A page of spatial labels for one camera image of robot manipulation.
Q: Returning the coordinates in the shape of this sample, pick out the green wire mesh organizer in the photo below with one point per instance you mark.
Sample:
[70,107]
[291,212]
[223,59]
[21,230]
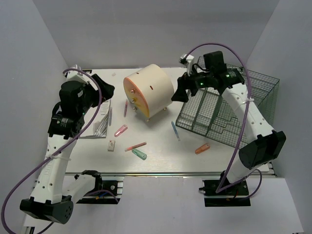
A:
[209,115]

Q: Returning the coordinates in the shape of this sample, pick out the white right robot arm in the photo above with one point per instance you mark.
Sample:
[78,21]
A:
[258,142]

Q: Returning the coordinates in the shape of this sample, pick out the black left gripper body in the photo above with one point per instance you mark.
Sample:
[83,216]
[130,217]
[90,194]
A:
[91,99]

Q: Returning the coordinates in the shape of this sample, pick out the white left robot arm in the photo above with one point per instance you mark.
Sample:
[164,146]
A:
[49,201]

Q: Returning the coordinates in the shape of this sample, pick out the red pen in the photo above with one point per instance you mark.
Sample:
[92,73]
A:
[135,146]

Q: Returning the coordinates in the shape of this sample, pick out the cream round drawer box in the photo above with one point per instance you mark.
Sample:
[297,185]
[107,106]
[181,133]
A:
[149,90]

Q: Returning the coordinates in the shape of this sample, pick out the blue pen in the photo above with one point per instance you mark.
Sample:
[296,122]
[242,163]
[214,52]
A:
[175,131]

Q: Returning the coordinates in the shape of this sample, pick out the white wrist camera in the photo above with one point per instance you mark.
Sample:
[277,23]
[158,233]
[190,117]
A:
[76,76]
[187,61]

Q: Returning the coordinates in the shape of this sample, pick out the white eraser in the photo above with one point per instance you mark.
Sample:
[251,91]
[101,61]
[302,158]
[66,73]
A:
[111,145]

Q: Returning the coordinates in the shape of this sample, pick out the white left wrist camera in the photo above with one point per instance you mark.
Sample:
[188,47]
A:
[76,76]

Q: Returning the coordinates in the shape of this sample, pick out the pink highlighter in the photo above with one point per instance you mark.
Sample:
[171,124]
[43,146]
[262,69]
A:
[121,130]

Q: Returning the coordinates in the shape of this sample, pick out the green highlighter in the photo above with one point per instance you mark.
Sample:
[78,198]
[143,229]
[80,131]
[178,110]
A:
[139,154]

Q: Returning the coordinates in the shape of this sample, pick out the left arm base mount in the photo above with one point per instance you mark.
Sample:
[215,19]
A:
[107,189]

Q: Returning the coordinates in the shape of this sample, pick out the white silver-spined booklet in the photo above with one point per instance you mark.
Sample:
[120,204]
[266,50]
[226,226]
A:
[99,126]

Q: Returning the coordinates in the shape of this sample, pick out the orange highlighter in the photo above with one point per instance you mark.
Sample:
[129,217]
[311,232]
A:
[202,148]

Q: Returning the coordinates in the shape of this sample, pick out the pink pen by box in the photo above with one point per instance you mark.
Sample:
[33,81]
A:
[125,108]

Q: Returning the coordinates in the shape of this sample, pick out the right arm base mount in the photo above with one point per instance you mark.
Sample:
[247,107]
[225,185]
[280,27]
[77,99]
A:
[231,197]

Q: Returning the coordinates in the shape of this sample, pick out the purple pen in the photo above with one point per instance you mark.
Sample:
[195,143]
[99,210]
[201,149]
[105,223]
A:
[110,116]

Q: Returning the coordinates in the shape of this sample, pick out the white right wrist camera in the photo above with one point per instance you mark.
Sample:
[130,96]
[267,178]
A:
[187,61]

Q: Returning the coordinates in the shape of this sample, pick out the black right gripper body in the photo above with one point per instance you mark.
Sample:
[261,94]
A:
[197,81]

